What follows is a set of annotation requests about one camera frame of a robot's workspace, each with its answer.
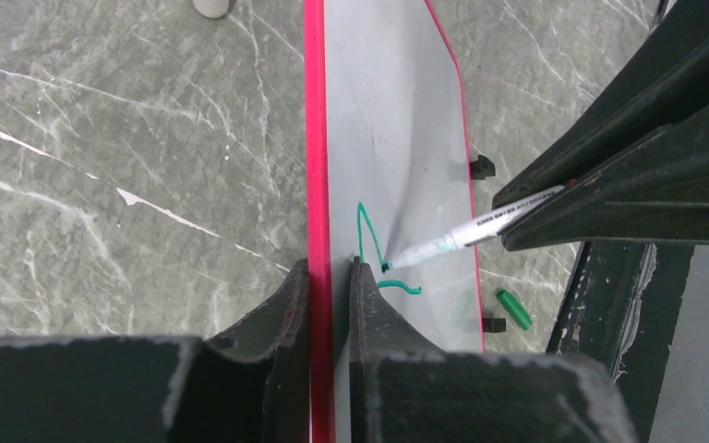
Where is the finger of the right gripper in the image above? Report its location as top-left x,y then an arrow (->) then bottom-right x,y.
492,1 -> 709,208
501,104 -> 709,251

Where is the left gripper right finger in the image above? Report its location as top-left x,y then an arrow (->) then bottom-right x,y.
349,258 -> 636,442

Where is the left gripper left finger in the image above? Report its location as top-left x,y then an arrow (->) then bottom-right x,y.
0,259 -> 310,442

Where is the green marker cap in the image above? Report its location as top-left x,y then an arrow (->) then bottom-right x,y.
495,289 -> 533,330

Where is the white green marker pen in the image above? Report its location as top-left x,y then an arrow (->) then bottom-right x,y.
381,186 -> 565,271

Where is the pink framed whiteboard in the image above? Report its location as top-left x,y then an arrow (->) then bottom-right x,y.
303,1 -> 485,442

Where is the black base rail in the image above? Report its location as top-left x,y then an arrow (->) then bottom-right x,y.
547,241 -> 694,442

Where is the white PVC pipe frame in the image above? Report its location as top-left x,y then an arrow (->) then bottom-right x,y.
192,0 -> 231,19

